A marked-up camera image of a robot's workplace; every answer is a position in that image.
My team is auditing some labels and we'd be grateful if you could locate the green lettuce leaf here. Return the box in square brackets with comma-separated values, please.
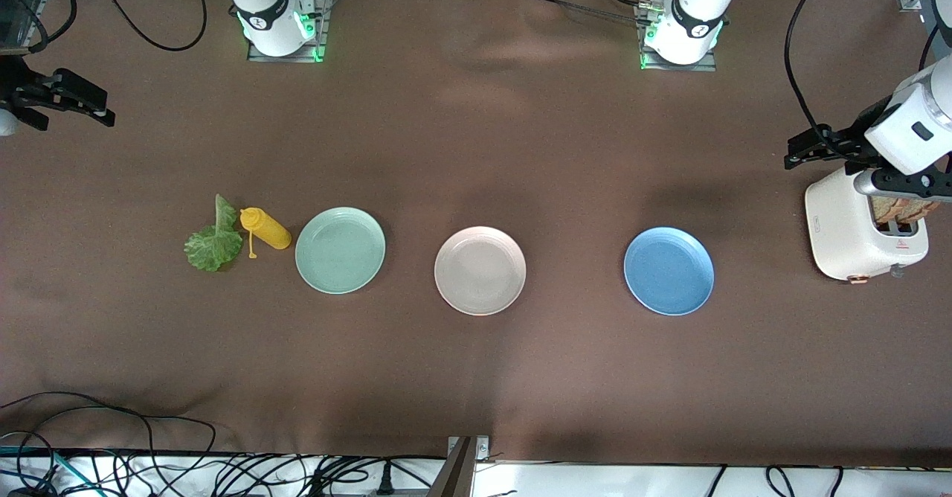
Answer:
[184, 193, 245, 273]

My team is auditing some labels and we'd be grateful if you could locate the yellow squeeze bottle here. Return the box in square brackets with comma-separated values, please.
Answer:
[239, 207, 292, 260]

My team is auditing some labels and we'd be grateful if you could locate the blue plate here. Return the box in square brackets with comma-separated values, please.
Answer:
[623, 227, 715, 317]

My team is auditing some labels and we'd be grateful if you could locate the green plate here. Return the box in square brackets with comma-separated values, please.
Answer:
[295, 207, 387, 295]

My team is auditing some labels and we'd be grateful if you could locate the beige plate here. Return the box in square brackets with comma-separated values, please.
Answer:
[434, 226, 527, 317]

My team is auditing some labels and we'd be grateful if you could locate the clear plastic box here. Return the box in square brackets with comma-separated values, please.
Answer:
[0, 0, 47, 57]

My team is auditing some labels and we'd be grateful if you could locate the white two-slot toaster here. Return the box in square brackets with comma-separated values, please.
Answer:
[805, 164, 930, 285]

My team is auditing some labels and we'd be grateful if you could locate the brown tablecloth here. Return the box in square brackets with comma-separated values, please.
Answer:
[0, 0, 952, 469]

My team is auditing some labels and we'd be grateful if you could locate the grey braided cable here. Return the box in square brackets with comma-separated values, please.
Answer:
[532, 0, 649, 25]

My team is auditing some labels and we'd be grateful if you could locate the teal cable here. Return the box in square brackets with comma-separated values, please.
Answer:
[0, 445, 101, 497]

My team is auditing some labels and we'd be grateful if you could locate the aluminium post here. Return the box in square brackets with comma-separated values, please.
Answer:
[428, 435, 492, 497]

